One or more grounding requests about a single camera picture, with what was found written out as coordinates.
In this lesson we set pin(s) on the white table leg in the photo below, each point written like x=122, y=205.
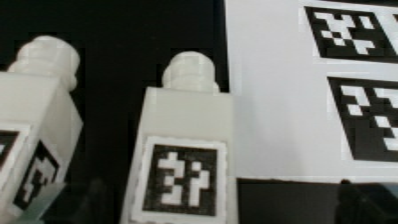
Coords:
x=181, y=184
x=39, y=122

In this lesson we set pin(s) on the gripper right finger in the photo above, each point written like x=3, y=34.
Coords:
x=366, y=203

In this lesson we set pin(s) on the white sheet with markers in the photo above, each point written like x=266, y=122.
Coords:
x=312, y=74

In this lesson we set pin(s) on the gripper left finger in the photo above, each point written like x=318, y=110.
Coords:
x=69, y=204

